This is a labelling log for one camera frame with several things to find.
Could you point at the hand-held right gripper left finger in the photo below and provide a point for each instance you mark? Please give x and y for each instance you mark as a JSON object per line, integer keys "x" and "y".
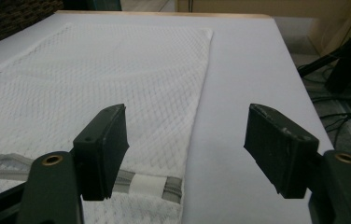
{"x": 102, "y": 149}

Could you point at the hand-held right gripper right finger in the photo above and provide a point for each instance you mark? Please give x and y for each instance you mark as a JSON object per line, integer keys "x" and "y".
{"x": 279, "y": 149}

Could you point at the white mesh laundry bag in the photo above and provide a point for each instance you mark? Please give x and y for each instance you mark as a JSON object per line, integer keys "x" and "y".
{"x": 102, "y": 62}

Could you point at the brown wicker basket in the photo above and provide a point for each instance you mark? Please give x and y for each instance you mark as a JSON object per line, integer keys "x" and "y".
{"x": 8, "y": 18}

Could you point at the dark metal cabinet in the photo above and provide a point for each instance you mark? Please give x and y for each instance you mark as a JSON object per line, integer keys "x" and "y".
{"x": 95, "y": 3}

